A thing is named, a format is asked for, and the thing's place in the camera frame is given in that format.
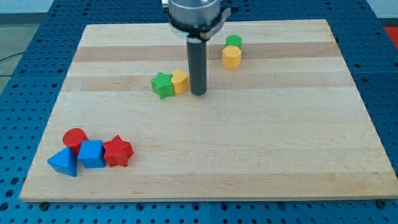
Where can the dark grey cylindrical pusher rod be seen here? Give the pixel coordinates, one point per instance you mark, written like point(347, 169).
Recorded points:
point(197, 67)

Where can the yellow heart block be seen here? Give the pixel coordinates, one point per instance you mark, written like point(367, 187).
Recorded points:
point(179, 81)

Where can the green star block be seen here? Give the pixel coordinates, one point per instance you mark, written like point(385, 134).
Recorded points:
point(162, 85)

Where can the red star block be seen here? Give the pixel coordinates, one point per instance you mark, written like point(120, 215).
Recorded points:
point(117, 152)

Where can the green cylinder block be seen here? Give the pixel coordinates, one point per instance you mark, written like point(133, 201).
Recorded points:
point(234, 40)

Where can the yellow hexagon block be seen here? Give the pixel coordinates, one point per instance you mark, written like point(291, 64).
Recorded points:
point(231, 56)

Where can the light wooden board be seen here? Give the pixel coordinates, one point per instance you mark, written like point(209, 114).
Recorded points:
point(287, 124)

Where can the blue cube block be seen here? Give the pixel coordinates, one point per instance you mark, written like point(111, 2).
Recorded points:
point(91, 154)

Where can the red cylinder block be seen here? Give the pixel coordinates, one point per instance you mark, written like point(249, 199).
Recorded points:
point(73, 139)

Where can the blue triangle block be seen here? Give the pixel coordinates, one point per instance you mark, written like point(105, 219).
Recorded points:
point(64, 162)

